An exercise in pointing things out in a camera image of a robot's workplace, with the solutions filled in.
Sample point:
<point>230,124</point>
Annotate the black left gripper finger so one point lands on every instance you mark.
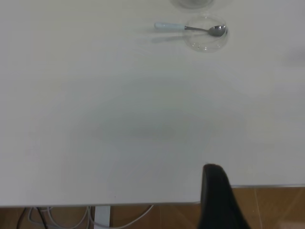
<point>216,202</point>

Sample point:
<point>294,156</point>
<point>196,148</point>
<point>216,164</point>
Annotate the clear plastic lid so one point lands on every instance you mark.
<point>205,46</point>

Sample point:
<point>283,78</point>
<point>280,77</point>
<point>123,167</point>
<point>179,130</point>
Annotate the white table leg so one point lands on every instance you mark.
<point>102,218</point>

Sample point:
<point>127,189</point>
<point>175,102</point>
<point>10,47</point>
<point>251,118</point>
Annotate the clear double-walled glass jar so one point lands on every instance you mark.
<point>190,3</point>

